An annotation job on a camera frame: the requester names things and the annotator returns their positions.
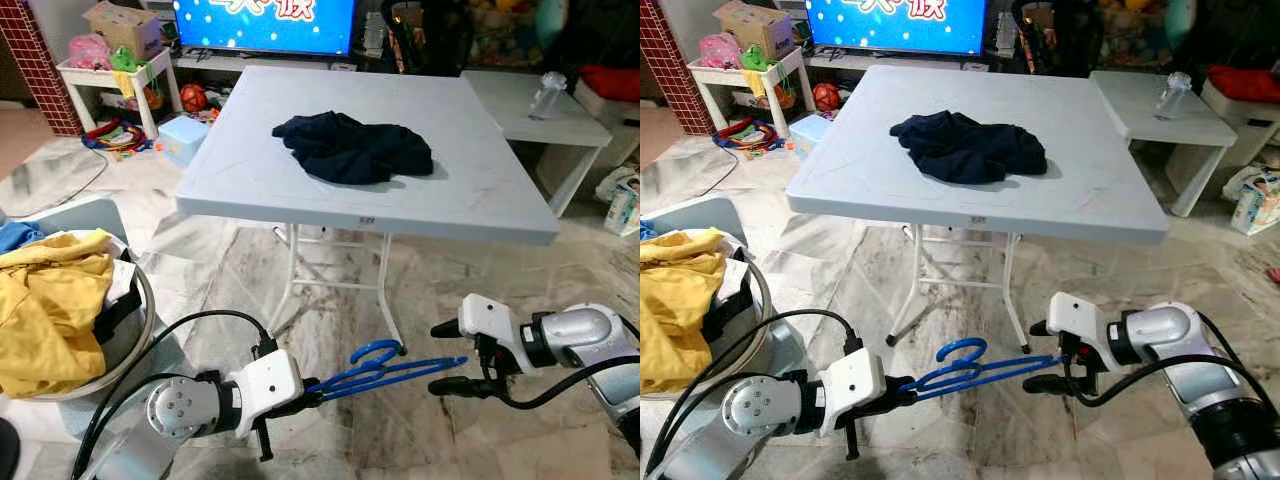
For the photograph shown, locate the blue plastic hanger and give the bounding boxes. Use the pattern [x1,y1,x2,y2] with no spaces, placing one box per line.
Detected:
[897,338,1063,403]
[305,340,469,403]

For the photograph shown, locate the navy blue garment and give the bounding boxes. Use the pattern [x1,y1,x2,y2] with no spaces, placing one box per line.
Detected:
[890,111,1049,186]
[272,111,435,186]

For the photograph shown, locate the yellow garment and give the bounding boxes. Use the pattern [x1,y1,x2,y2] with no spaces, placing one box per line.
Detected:
[640,228,729,394]
[0,228,116,399]

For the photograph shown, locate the round laundry basket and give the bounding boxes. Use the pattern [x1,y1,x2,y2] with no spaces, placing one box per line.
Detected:
[640,230,773,396]
[0,230,158,403]

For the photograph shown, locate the white cloth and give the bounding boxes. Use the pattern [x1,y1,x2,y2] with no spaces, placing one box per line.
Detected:
[718,262,753,301]
[105,260,141,306]

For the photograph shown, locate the white folding table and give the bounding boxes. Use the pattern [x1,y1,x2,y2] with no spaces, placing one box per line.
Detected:
[175,65,561,351]
[787,65,1171,351]

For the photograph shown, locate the clear plastic bottle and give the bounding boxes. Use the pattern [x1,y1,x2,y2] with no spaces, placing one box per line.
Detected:
[528,72,569,121]
[1155,72,1194,121]

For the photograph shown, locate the light blue kids chair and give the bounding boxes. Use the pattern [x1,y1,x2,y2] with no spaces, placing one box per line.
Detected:
[650,197,746,251]
[20,197,131,251]

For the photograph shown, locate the white storage bin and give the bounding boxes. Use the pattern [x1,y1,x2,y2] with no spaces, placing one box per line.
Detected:
[575,95,641,171]
[1200,85,1280,166]

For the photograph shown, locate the light blue plastic container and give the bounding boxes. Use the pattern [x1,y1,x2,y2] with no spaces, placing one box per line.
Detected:
[155,115,211,166]
[790,113,836,161]

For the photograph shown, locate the colourful floor toy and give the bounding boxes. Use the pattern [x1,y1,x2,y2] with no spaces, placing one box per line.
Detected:
[82,118,156,161]
[712,118,789,161]

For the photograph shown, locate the black stroller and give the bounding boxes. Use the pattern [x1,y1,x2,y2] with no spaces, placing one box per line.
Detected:
[385,0,476,76]
[1012,0,1101,76]

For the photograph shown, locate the red folded cloth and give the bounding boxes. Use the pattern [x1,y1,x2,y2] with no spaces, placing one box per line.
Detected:
[578,65,641,103]
[1205,65,1280,104]

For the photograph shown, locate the flat screen television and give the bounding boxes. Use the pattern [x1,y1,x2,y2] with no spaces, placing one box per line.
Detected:
[805,0,989,58]
[172,0,357,58]

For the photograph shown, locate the red brick pillar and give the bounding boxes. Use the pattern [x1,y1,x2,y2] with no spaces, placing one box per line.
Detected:
[640,0,716,138]
[0,0,83,138]

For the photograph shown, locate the white toy table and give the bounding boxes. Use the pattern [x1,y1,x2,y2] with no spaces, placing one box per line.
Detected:
[688,48,813,141]
[57,48,183,141]

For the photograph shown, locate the pink toy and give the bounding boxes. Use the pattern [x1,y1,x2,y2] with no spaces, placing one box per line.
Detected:
[68,33,113,71]
[698,33,743,71]

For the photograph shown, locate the cardboard box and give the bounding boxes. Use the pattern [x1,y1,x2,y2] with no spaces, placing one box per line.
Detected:
[713,2,796,61]
[82,2,164,61]

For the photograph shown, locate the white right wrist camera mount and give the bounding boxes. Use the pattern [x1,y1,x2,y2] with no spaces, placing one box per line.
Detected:
[1047,292,1119,373]
[458,293,526,376]

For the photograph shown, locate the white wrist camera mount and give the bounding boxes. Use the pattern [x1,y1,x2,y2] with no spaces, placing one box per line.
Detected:
[235,348,304,439]
[1047,292,1119,373]
[458,293,526,376]
[820,348,888,439]

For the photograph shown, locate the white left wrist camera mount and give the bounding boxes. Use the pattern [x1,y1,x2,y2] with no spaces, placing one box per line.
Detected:
[235,348,304,439]
[820,348,888,439]

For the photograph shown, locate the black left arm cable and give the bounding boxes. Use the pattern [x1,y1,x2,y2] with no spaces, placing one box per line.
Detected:
[90,372,201,480]
[660,372,791,476]

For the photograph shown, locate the black left camera cable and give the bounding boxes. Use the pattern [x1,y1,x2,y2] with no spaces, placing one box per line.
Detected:
[72,310,279,480]
[650,308,863,471]

